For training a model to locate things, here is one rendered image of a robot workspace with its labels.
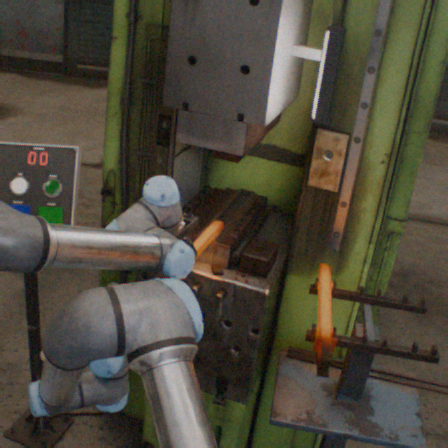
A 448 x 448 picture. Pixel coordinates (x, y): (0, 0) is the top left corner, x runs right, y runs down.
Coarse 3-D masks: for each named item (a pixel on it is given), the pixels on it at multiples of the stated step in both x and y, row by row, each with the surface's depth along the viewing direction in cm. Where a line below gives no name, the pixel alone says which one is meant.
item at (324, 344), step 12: (324, 264) 157; (324, 276) 151; (324, 288) 145; (324, 300) 140; (324, 312) 135; (324, 324) 131; (324, 336) 127; (324, 348) 121; (324, 360) 117; (324, 372) 119
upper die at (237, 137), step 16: (192, 112) 157; (192, 128) 159; (208, 128) 157; (224, 128) 156; (240, 128) 154; (256, 128) 164; (192, 144) 161; (208, 144) 159; (224, 144) 158; (240, 144) 156
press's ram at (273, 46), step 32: (192, 0) 145; (224, 0) 142; (256, 0) 140; (288, 0) 142; (192, 32) 148; (224, 32) 145; (256, 32) 143; (288, 32) 151; (192, 64) 152; (224, 64) 149; (256, 64) 146; (288, 64) 161; (192, 96) 155; (224, 96) 152; (256, 96) 149; (288, 96) 172
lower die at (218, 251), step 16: (224, 192) 205; (208, 208) 192; (224, 208) 191; (240, 208) 192; (208, 224) 179; (224, 224) 180; (192, 240) 173; (224, 240) 172; (208, 256) 173; (224, 256) 171
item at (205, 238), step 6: (216, 222) 179; (222, 222) 179; (210, 228) 174; (216, 228) 175; (204, 234) 170; (210, 234) 171; (198, 240) 166; (204, 240) 167; (210, 240) 170; (198, 246) 163; (204, 246) 166; (198, 252) 162; (162, 276) 145
